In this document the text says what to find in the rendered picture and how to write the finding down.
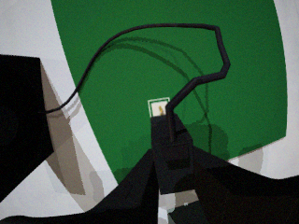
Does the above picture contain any green circuit board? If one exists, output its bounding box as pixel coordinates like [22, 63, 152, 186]
[51, 0, 288, 183]

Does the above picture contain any black cable with plug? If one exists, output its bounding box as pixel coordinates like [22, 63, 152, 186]
[37, 22, 231, 195]

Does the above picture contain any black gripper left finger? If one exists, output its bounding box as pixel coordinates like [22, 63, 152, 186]
[0, 148, 160, 224]

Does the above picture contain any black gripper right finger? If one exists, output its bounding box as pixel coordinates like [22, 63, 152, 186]
[193, 146, 299, 224]

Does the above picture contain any black square cooling fan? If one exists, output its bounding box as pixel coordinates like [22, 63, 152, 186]
[0, 53, 53, 202]

